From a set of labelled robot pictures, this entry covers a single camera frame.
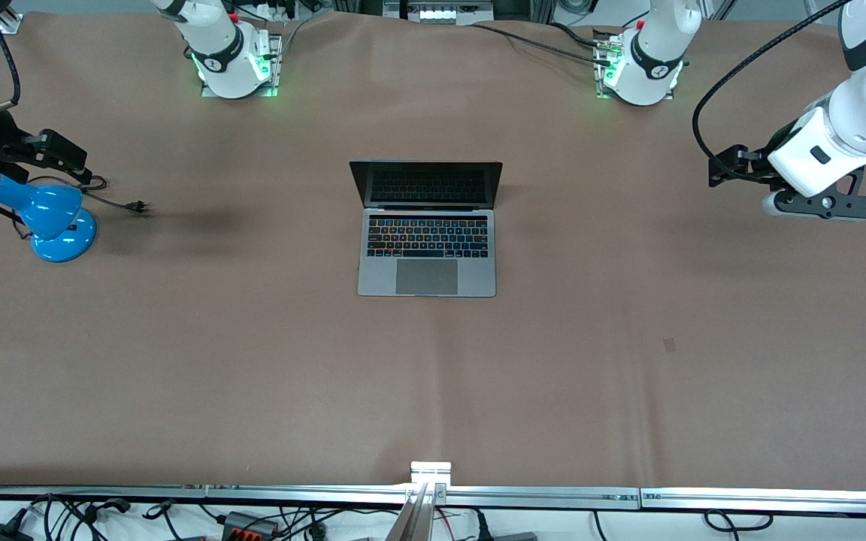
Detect brown table cloth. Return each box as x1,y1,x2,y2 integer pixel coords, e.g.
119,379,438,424
0,11,866,491

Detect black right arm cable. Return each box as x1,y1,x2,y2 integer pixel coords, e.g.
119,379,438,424
0,0,23,115

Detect aluminium table edge rail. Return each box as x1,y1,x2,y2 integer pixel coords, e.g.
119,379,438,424
0,485,866,516

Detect white power strip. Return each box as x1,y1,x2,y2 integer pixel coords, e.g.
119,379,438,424
401,0,495,24

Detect grey laptop computer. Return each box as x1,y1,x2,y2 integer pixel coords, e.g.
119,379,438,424
349,160,504,298

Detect blue desk lamp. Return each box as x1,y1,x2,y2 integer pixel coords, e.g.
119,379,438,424
0,184,98,264

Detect grey box orange connectors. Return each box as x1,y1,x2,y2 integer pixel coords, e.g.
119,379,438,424
221,510,281,539

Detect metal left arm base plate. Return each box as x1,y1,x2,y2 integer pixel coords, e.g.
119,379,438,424
594,29,680,101

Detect aluminium camera post profile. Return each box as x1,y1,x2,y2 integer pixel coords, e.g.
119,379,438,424
383,482,435,541

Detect black power adapter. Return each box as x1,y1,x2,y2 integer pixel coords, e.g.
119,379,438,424
0,509,34,541

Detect black looped floor cable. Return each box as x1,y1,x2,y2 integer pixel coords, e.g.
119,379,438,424
704,509,774,535

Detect black lamp power cable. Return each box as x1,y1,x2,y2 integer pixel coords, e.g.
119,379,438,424
27,175,150,216

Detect long black braided cable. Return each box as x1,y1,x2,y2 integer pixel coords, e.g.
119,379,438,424
471,23,614,59

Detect shiny metal bracket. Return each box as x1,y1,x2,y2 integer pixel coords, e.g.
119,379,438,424
409,461,453,489

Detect short black braided cable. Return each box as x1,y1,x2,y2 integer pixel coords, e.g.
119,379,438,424
550,22,614,47

